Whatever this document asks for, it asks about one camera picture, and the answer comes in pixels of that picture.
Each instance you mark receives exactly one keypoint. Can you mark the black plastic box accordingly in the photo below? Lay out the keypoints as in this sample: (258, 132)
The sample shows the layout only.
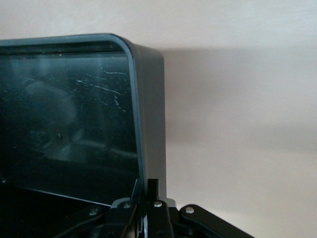
(62, 111)

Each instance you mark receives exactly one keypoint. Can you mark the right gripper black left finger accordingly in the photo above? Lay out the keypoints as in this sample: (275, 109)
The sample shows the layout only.
(116, 218)

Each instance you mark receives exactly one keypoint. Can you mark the brown table mat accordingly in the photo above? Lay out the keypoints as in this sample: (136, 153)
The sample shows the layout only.
(235, 99)

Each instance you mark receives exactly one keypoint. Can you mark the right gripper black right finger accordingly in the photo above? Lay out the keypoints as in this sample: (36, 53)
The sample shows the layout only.
(161, 220)

